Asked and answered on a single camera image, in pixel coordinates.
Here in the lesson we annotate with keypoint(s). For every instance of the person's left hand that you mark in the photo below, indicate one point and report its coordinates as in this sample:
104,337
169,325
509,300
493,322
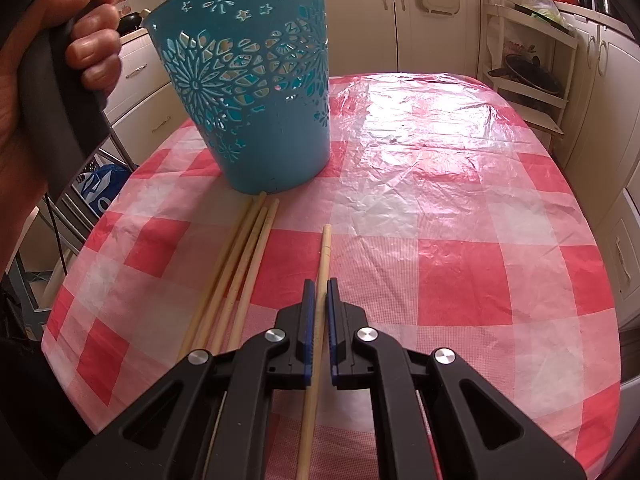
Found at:
92,45

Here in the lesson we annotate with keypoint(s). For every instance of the white kitchen trolley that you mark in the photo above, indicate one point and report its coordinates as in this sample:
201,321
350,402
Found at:
560,40

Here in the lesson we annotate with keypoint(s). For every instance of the black frying pan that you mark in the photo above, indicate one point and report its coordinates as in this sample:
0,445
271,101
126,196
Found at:
532,77

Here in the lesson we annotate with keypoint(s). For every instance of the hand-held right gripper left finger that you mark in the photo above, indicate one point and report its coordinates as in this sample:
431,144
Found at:
309,310

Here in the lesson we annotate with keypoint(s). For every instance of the cream blue folding shelf rack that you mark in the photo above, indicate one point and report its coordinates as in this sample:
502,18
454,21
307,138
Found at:
36,287

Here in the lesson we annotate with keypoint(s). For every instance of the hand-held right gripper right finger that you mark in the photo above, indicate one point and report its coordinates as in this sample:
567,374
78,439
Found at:
332,310

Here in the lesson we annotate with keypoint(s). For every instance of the teal perforated plastic basket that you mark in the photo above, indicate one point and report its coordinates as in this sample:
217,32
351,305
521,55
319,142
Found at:
270,150

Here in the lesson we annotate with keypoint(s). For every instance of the black wok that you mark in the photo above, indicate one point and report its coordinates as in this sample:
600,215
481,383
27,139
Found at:
132,19

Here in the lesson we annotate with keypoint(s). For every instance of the cream three-drawer cabinet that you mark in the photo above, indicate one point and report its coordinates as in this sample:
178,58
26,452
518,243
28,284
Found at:
625,260

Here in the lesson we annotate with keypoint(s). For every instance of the blue white printed bag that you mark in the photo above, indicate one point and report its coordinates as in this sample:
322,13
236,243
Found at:
100,187

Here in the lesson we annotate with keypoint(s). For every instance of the cream two-drawer cabinet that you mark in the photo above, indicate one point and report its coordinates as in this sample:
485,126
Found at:
140,80

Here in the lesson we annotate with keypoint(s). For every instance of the plastic bag of greens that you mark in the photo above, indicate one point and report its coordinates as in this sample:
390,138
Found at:
542,7

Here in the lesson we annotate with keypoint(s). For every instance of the bundle of wooden chopsticks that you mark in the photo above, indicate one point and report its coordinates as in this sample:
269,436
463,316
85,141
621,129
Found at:
250,240

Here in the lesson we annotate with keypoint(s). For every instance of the red white checkered tablecloth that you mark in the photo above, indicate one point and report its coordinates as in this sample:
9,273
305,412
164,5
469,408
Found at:
450,210

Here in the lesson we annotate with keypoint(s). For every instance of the cream lower kitchen cabinet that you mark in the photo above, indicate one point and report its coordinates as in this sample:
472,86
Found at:
605,100
365,25

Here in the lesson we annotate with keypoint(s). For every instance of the plain wooden chopstick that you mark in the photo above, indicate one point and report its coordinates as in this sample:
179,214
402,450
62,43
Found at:
325,255

